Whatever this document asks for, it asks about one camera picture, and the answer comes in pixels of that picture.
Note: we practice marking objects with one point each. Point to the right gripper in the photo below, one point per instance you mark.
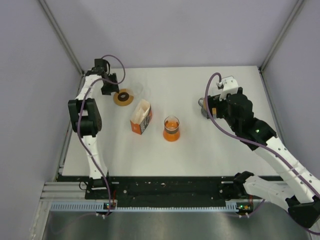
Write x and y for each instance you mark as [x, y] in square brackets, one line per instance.
[214, 101]

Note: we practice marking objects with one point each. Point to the right aluminium corner post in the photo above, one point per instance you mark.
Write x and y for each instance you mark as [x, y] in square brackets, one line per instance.
[299, 5]

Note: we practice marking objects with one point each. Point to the paper coffee filters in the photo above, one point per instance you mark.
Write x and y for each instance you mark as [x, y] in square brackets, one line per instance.
[141, 111]

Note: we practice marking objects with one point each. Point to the slotted cable duct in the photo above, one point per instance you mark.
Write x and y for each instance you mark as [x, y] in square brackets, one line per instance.
[230, 207]

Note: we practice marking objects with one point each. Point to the aluminium corner post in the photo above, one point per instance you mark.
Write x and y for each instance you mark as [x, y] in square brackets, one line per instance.
[60, 35]
[299, 5]

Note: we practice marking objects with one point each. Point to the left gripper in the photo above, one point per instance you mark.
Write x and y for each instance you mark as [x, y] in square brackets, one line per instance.
[113, 88]

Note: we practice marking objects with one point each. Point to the orange filter box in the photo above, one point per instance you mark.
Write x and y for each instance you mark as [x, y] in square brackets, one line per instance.
[141, 127]

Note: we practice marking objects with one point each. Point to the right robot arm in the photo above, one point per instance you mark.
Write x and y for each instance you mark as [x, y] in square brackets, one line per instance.
[300, 198]

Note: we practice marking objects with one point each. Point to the orange glass beaker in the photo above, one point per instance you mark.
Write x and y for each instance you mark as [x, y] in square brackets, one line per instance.
[171, 131]

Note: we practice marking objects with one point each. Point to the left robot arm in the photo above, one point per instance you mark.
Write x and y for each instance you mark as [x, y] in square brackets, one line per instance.
[86, 119]

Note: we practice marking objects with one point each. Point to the left aluminium corner post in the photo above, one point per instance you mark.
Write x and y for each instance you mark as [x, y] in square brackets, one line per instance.
[60, 35]

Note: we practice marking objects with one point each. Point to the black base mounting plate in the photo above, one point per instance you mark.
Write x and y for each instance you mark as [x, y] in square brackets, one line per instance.
[166, 191]

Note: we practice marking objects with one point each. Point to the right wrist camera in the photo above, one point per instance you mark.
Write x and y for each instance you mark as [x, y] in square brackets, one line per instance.
[228, 85]

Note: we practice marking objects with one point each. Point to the grey glass server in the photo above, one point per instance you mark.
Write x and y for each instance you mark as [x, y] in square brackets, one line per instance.
[201, 103]

